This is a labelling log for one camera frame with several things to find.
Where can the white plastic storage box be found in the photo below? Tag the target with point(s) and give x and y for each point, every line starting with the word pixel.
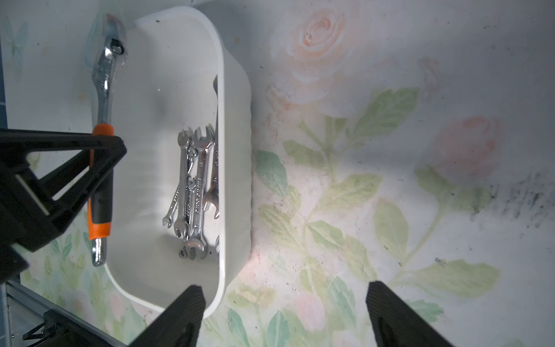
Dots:
pixel 178 75

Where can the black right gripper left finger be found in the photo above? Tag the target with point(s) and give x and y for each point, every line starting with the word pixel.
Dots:
pixel 179 324

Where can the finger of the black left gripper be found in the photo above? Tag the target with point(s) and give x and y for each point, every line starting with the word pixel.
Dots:
pixel 36 211

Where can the orange black adjustable wrench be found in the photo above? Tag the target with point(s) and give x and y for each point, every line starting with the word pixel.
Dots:
pixel 109 60

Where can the silver ring spanner wrench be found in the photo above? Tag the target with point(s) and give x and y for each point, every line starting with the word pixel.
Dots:
pixel 181 223

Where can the silver double open-end wrench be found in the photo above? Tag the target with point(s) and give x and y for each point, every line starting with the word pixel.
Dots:
pixel 195 246

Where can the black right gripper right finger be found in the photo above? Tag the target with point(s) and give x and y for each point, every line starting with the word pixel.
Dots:
pixel 395 324

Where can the small silver combination wrench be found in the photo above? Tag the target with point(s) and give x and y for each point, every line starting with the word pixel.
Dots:
pixel 184 139

